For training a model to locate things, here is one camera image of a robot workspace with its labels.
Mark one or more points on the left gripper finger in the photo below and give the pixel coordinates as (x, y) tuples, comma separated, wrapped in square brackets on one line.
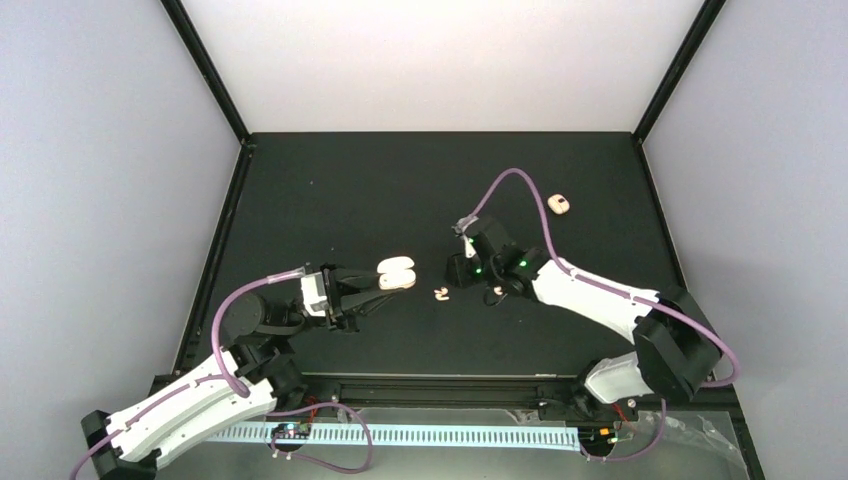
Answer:
[(366, 302), (359, 278)]

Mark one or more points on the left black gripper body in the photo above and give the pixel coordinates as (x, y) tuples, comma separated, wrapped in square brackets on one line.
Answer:
[(336, 291)]

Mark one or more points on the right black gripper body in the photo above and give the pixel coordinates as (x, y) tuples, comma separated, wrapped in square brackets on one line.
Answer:
[(464, 277)]

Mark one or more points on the pink earbuds charging case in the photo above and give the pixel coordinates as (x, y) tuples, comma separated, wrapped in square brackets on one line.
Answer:
[(396, 273)]

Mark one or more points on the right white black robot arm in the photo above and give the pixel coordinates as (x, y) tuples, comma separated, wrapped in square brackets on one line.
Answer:
[(674, 347)]

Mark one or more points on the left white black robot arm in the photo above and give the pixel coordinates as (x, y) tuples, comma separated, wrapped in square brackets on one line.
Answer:
[(250, 371)]

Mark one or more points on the small green circuit board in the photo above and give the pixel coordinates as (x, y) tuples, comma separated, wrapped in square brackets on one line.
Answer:
[(291, 431)]

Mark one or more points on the right base circuit board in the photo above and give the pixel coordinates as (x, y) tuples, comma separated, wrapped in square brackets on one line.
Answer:
[(603, 435)]

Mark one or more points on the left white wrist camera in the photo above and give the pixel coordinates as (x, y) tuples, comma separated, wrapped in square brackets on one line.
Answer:
[(315, 300)]

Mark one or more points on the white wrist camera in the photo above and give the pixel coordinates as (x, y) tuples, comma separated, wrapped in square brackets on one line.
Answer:
[(460, 230), (315, 300)]

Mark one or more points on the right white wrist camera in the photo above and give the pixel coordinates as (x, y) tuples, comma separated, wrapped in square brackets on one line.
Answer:
[(460, 230)]

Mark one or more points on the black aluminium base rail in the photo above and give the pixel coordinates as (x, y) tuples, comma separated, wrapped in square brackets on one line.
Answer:
[(550, 397)]

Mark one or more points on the white slotted cable duct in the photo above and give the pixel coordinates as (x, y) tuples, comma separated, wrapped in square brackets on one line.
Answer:
[(558, 438)]

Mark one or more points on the left black frame post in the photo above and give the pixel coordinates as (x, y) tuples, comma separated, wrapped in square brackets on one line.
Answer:
[(188, 33)]

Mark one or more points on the black frame post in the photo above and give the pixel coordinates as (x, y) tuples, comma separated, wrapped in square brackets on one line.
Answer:
[(188, 33), (685, 53)]

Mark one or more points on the right black frame post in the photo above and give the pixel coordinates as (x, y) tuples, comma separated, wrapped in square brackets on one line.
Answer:
[(685, 53)]

